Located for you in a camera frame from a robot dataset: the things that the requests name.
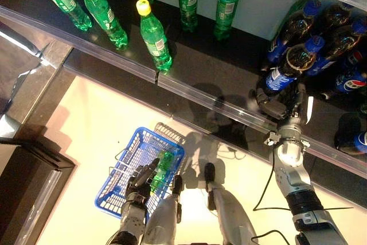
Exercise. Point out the blue plastic shopping basket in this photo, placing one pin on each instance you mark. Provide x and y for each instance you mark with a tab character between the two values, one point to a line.
134	147

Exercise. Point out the grey robot left leg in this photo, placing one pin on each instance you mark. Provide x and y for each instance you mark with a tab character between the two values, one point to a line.
160	219

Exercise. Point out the grey robot right leg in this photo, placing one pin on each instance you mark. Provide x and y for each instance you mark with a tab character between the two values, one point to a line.
229	216

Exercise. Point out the brown fabric curtain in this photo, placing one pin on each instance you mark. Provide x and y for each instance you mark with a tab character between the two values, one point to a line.
14	64

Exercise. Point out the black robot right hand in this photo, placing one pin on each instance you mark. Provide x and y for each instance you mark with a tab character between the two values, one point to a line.
275	107

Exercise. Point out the dark neighbouring shelf unit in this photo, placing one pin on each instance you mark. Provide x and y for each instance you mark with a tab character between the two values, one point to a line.
28	193

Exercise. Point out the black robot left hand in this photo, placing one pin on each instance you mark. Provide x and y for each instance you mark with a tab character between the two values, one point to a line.
140	182

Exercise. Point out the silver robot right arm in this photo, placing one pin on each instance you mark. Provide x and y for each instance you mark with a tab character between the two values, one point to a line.
289	156

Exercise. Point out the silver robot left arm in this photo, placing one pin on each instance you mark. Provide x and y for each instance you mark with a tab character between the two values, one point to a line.
130	219

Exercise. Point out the grey robot leg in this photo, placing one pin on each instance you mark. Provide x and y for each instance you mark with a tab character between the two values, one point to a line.
160	219
229	216

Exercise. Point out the Pepsi cola bottle blue cap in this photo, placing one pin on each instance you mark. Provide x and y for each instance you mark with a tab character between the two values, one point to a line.
278	77
361	141
335	17
351	82
318	65
284	41

